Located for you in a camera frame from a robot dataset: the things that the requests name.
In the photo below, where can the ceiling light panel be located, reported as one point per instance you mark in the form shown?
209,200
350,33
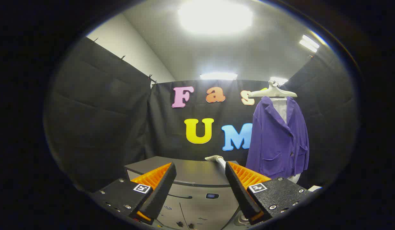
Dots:
279,80
215,16
218,76
309,43

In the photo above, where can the white paper sheet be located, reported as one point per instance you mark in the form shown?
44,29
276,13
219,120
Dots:
315,188

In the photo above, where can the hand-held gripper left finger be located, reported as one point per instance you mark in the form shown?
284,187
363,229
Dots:
160,191

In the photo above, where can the purple jacket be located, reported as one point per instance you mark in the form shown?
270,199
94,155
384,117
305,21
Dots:
271,143

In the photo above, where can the grey cabinet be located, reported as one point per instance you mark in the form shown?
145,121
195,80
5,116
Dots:
197,174

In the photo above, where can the cream plastic clothes hanger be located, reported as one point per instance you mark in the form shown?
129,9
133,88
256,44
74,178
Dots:
274,92

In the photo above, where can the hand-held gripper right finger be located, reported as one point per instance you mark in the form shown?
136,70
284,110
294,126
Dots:
239,191

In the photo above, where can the black backdrop cloth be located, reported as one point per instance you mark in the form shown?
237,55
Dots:
101,111

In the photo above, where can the white shirt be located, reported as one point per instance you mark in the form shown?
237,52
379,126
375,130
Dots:
281,110

